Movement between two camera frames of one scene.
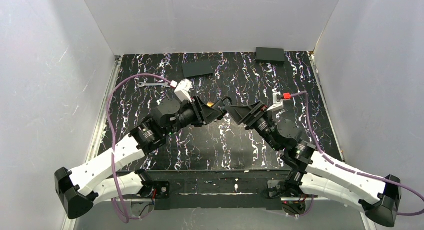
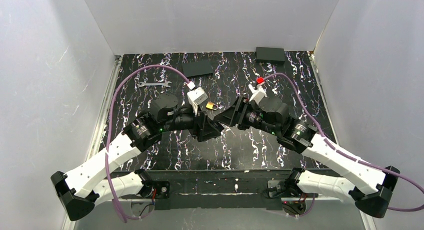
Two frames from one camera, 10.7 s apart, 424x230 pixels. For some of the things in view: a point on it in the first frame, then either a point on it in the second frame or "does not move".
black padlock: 221,105 → 217,125
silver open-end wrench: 165,83 does not move
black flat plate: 193,68 does not move
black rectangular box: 270,54 does not move
